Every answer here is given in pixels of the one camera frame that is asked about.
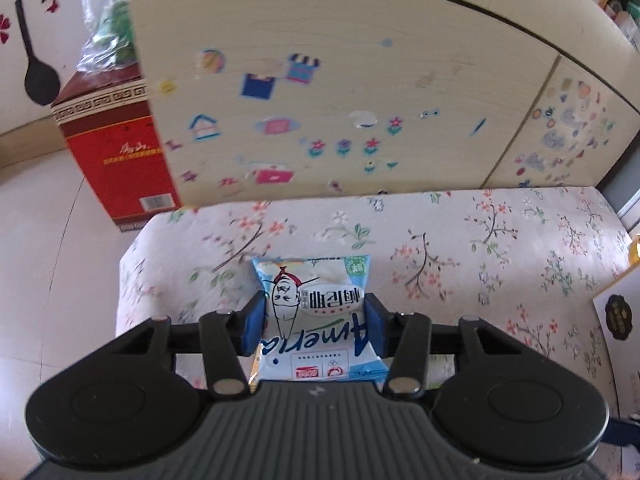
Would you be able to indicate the white printed cardboard box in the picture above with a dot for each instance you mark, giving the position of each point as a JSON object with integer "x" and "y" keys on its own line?
{"x": 620, "y": 310}

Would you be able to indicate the clear plastic bag of greens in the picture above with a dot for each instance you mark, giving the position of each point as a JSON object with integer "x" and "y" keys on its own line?
{"x": 110, "y": 25}

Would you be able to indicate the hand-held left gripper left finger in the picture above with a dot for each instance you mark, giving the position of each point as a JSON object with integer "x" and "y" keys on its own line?
{"x": 252, "y": 325}

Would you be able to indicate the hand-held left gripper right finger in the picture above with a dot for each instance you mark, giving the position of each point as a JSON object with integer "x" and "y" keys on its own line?
{"x": 376, "y": 327}

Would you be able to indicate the red patterned carton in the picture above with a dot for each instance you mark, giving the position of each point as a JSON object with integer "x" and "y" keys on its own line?
{"x": 125, "y": 170}

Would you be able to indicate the floral tablecloth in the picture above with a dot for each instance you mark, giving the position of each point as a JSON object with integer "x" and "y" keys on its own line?
{"x": 450, "y": 260}

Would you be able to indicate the wooden cabinet with stickers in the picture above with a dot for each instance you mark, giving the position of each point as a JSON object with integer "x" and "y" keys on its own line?
{"x": 350, "y": 60}

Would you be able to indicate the white and blue snack packet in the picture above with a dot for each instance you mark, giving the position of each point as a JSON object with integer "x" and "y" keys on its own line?
{"x": 315, "y": 310}

